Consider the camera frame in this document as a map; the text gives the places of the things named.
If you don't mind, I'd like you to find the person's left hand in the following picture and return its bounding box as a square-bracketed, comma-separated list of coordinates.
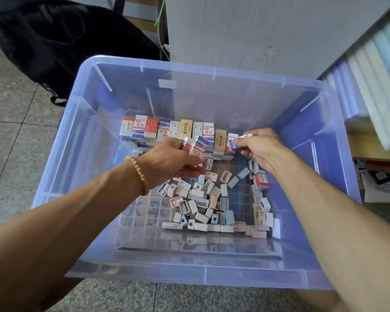
[140, 136, 208, 191]

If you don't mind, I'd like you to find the person's right hand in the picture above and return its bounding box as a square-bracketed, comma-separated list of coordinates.
[233, 128, 293, 176]

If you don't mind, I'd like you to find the blue striped eraser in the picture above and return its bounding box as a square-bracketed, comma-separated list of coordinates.
[183, 136, 210, 156]

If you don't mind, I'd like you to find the row of erasers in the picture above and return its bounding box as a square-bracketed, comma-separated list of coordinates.
[119, 114, 241, 160]

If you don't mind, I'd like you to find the clear plastic storage bin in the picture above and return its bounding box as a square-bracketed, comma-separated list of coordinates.
[31, 55, 364, 290]

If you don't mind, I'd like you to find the pile of boxed erasers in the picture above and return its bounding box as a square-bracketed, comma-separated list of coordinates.
[156, 156, 282, 239]

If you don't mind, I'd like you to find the person's right forearm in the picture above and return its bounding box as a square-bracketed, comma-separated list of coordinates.
[266, 159, 390, 312]

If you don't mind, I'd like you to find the person's left forearm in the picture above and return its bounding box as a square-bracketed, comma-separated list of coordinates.
[0, 162, 147, 312]

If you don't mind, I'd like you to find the cardboard box with papers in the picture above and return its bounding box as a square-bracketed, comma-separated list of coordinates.
[58, 0, 166, 33]

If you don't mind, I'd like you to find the white cabinet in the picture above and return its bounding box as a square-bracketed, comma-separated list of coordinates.
[164, 0, 390, 81]

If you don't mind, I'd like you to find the stack of white blue books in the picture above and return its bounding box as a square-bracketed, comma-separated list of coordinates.
[322, 19, 390, 152]

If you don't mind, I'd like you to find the black backpack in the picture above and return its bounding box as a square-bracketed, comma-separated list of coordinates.
[0, 0, 162, 107]

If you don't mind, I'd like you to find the beaded wooden bracelet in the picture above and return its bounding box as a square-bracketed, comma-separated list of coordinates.
[125, 156, 149, 197]

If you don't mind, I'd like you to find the green cable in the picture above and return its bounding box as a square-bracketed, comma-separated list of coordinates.
[155, 0, 171, 59]

